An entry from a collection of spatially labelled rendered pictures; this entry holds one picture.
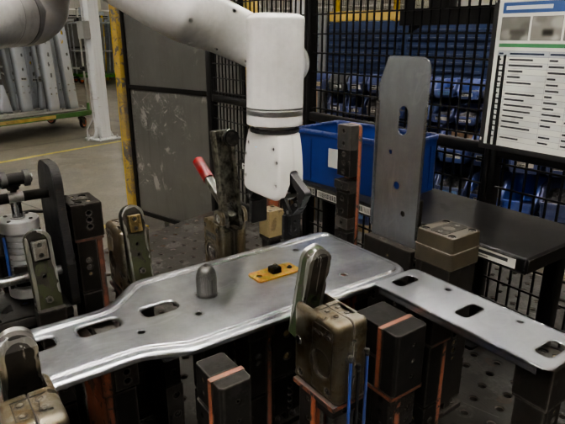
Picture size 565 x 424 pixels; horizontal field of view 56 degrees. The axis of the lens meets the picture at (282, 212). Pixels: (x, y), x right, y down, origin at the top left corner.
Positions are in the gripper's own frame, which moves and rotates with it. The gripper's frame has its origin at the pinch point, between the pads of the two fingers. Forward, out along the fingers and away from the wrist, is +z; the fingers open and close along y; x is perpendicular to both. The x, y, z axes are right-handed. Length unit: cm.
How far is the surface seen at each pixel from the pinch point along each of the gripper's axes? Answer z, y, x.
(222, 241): 6.9, -13.1, -2.2
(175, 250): 39, -86, 21
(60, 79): 39, -802, 164
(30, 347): 0.1, 15.6, -39.4
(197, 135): 31, -229, 102
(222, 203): -0.2, -13.6, -1.7
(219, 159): -7.9, -14.5, -1.5
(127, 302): 8.9, -4.2, -23.3
